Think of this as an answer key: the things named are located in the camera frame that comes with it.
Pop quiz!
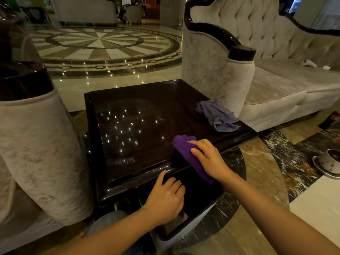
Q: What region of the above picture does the grey-blue cloth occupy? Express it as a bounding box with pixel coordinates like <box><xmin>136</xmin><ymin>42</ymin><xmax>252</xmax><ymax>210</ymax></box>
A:
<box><xmin>196</xmin><ymin>99</ymin><xmax>241</xmax><ymax>132</ymax></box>

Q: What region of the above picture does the person's left hand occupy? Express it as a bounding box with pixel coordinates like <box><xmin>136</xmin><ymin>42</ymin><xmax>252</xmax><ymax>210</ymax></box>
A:
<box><xmin>143</xmin><ymin>170</ymin><xmax>186</xmax><ymax>227</ymax></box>

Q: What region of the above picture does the person's left forearm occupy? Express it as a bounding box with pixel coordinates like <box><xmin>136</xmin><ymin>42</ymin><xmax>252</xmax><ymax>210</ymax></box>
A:
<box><xmin>54</xmin><ymin>207</ymin><xmax>157</xmax><ymax>255</ymax></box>

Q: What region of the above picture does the dark phone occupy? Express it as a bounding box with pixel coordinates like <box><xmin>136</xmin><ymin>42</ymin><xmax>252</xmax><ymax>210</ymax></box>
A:
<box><xmin>318</xmin><ymin>111</ymin><xmax>340</xmax><ymax>130</ymax></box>

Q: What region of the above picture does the person's blue jeans leg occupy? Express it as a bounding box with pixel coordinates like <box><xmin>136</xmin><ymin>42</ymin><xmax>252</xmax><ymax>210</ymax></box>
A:
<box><xmin>83</xmin><ymin>210</ymin><xmax>144</xmax><ymax>255</ymax></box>

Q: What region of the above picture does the person's right hand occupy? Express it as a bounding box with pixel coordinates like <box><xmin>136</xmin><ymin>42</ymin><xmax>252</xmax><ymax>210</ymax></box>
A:
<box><xmin>188</xmin><ymin>139</ymin><xmax>235</xmax><ymax>183</ymax></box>

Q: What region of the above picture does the beige background armchair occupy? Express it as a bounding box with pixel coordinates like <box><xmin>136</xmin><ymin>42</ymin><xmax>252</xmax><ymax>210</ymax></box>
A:
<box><xmin>125</xmin><ymin>4</ymin><xmax>142</xmax><ymax>25</ymax></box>

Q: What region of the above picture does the person's right forearm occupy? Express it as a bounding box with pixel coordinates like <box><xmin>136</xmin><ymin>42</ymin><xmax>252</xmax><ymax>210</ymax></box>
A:
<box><xmin>222</xmin><ymin>173</ymin><xmax>340</xmax><ymax>255</ymax></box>

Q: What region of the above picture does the white cup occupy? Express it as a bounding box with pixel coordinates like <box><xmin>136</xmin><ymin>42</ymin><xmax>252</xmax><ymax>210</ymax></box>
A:
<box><xmin>319</xmin><ymin>149</ymin><xmax>340</xmax><ymax>174</ymax></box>

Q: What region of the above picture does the white saucer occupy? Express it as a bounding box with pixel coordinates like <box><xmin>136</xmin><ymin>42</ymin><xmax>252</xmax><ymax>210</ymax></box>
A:
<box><xmin>312</xmin><ymin>156</ymin><xmax>340</xmax><ymax>180</ymax></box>

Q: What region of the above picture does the dark glossy wooden side table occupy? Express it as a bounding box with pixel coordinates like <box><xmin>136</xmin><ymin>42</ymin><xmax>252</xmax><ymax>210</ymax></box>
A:
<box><xmin>84</xmin><ymin>79</ymin><xmax>259</xmax><ymax>241</ymax></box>

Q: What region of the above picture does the purple cleaning cloth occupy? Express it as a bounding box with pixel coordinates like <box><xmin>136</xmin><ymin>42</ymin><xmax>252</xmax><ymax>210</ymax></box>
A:
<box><xmin>172</xmin><ymin>135</ymin><xmax>216</xmax><ymax>185</ymax></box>

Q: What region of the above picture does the beige tufted velvet sofa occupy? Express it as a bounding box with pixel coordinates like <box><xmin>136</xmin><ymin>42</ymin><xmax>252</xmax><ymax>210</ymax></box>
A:
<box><xmin>181</xmin><ymin>0</ymin><xmax>340</xmax><ymax>133</ymax></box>

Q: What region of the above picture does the beige background sofa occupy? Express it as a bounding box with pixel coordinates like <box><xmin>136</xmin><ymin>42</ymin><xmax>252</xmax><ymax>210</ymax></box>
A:
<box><xmin>50</xmin><ymin>0</ymin><xmax>118</xmax><ymax>26</ymax></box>

